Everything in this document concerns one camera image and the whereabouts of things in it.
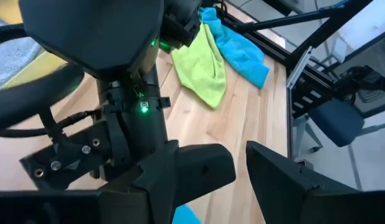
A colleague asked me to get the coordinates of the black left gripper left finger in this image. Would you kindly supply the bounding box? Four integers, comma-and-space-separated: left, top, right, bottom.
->
100, 139, 237, 224

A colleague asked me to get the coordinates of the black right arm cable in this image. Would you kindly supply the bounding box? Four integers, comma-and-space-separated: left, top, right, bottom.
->
0, 23, 97, 139

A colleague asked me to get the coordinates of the lime green microfiber towel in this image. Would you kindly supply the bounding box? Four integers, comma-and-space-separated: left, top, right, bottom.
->
170, 23, 228, 110

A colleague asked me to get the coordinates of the blue padded stool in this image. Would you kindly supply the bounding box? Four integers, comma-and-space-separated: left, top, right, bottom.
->
291, 98, 385, 156

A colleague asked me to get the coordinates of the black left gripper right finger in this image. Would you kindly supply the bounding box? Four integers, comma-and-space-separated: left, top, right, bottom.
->
245, 139, 363, 224

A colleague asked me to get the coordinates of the teal microfiber towel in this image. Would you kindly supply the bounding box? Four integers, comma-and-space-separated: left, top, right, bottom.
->
200, 6, 271, 90
172, 203, 202, 224

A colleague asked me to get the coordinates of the yellow translucent plastic bin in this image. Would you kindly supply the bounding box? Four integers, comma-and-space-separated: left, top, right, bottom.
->
0, 0, 67, 91

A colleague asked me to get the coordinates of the grey microfiber towel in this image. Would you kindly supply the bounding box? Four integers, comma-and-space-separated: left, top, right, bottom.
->
0, 14, 44, 91

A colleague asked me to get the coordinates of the silver aluminium bracket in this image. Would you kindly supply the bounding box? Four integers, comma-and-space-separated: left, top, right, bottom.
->
286, 46, 313, 90

